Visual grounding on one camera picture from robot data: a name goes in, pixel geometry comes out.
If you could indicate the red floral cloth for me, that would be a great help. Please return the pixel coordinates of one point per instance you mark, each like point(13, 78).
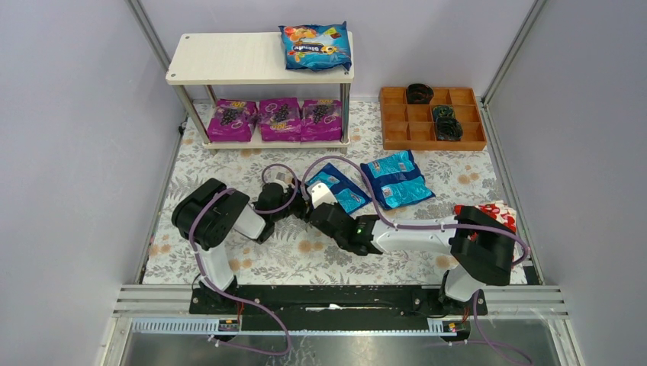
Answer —
point(496, 210)

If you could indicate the black coiled belt top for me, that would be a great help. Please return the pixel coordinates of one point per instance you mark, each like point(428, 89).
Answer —
point(419, 93)

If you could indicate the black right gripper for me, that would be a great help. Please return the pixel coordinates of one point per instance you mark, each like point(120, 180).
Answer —
point(313, 212)

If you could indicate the purple candy bag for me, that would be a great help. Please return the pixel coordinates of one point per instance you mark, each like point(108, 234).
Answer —
point(321, 120)
point(233, 121)
point(280, 120)

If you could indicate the dark coiled belt middle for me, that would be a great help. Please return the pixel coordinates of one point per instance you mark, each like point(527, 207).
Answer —
point(442, 111)

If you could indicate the blue fruit candy bag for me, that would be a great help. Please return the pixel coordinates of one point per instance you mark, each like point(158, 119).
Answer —
point(316, 47)

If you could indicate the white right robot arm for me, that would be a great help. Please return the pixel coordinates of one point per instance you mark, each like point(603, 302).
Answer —
point(482, 246)

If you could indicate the white two-tier shelf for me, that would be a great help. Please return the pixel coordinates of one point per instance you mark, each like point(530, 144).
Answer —
point(209, 59)

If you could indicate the black coiled belt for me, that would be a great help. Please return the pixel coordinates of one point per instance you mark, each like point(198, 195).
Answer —
point(419, 93)
point(448, 129)

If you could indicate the black coiled belt bottom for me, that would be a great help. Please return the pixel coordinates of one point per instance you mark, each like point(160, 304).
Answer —
point(448, 129)

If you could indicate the wooden compartment tray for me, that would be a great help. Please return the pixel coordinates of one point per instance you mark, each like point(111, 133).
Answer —
point(413, 126)

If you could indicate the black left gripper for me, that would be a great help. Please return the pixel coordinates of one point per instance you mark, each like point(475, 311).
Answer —
point(294, 197)

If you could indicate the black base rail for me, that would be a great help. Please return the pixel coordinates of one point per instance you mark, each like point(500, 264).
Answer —
point(324, 308)

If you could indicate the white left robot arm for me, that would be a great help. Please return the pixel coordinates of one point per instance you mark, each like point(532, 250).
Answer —
point(213, 210)

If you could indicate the floral table mat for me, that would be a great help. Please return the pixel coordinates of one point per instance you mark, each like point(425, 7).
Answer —
point(297, 253)

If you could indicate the purple candy bag bottom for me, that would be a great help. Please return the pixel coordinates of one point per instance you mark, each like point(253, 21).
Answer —
point(280, 120)

